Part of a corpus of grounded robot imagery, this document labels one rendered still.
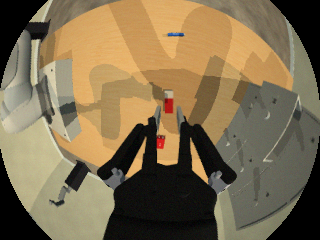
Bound red nine-volt battery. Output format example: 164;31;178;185
157;135;165;149

